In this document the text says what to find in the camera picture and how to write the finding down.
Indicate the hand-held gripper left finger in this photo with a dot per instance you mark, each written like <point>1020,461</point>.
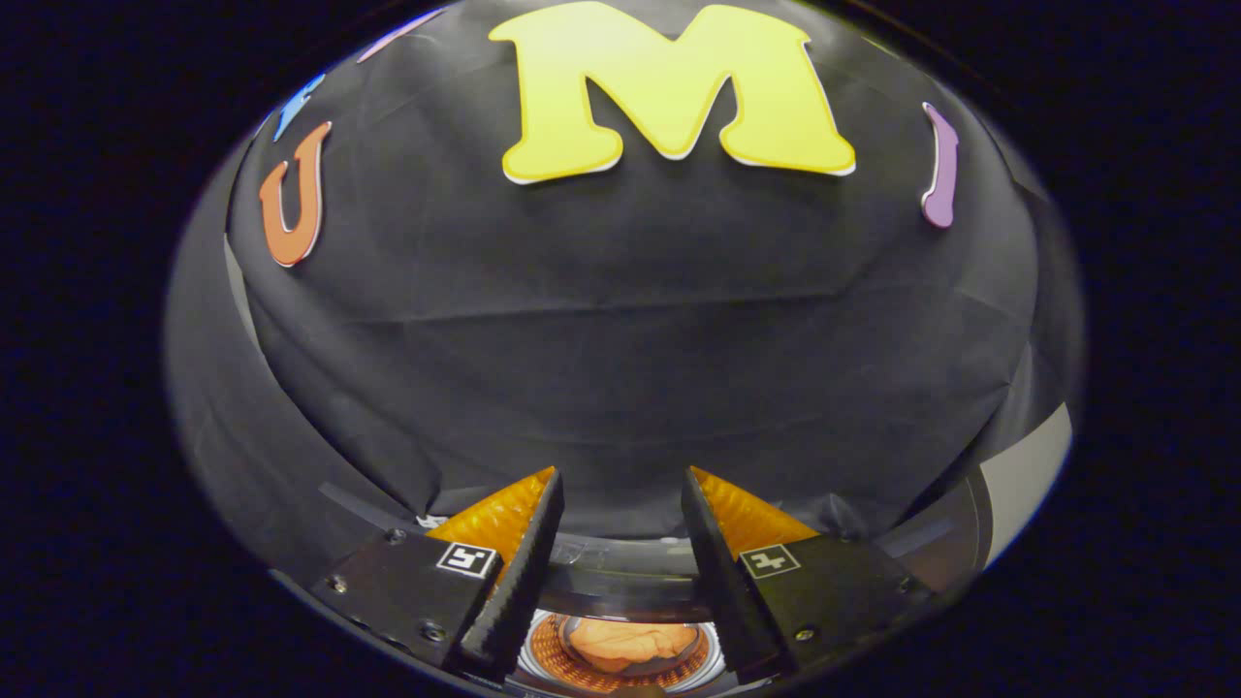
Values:
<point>519,582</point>

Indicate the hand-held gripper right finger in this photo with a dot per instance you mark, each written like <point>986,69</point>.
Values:
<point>722,582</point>

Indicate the dark grey washing machine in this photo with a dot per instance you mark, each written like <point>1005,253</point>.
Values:
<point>543,664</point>

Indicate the dark washing machine lid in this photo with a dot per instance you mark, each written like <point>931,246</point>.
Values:
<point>620,582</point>

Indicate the orange polo shirt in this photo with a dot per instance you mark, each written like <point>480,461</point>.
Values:
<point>630,645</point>

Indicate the black backdrop cloth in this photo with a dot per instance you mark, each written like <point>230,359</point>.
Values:
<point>620,320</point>

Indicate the beige cabinet with dark top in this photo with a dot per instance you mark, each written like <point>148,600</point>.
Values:
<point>1023,465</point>

